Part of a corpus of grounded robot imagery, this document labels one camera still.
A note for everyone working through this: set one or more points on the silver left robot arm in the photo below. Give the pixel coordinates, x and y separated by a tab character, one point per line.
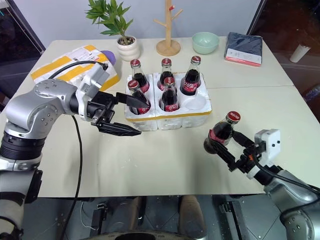
32	107

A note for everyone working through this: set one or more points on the dark blue folded cloth package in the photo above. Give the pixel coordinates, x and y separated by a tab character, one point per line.
245	47

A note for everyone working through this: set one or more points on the pale green bowl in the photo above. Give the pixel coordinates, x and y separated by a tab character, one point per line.
205	42

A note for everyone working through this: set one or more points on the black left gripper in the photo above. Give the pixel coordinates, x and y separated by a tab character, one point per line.
100	106

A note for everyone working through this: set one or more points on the purple rounded object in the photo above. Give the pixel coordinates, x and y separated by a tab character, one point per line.
110	56

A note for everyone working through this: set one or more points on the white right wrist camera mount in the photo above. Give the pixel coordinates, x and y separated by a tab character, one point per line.
271	143

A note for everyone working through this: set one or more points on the white box with yellow tape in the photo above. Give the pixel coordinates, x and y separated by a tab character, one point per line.
72	60

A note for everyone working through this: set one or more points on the green plant in white pot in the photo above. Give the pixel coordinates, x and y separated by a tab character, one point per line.
127	48

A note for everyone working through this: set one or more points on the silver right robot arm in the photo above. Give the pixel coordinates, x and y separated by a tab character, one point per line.
295	197

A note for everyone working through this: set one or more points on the white foam bottle crate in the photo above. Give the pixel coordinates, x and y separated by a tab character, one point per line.
172	120

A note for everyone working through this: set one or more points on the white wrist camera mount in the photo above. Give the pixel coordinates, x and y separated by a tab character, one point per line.
271	143
96	76

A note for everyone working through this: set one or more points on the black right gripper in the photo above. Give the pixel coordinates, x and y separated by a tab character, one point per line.
247	157

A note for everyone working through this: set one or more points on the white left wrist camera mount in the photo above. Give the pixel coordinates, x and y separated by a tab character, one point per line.
96	76

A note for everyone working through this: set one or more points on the black table frame bar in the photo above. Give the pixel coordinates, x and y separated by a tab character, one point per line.
98	216
237	220

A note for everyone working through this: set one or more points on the white tumbler cup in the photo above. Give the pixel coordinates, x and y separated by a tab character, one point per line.
299	53

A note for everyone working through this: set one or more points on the glass cola bottle red cap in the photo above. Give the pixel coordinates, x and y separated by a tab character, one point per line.
166	75
136	93
191	80
140	79
221	131
169	98

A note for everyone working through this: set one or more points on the wooden mug tree stand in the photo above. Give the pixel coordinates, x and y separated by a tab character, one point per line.
168	46

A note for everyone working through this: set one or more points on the blue crumpled object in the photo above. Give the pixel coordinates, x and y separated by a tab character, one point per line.
313	93

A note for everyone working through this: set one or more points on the brown rounded shape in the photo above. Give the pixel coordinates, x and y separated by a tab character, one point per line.
191	215

